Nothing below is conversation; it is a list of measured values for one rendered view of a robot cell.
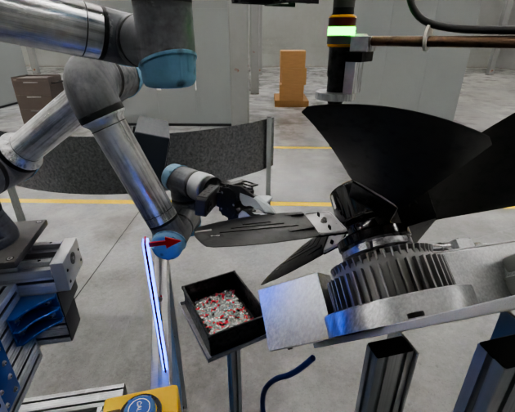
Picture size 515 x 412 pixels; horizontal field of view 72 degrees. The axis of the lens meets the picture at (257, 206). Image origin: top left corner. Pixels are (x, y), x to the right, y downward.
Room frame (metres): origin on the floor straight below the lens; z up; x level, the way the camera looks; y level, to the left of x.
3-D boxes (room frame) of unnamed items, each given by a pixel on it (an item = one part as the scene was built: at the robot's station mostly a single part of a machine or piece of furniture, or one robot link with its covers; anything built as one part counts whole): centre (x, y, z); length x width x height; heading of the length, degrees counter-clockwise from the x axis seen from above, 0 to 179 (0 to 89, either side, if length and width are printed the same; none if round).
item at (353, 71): (0.63, -0.14, 1.47); 0.09 x 0.07 x 0.10; 49
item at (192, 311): (0.75, 0.09, 0.85); 0.22 x 0.17 x 0.07; 28
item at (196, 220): (0.86, 0.20, 1.08); 0.11 x 0.08 x 0.11; 175
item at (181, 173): (0.88, 0.20, 1.17); 0.11 x 0.08 x 0.09; 51
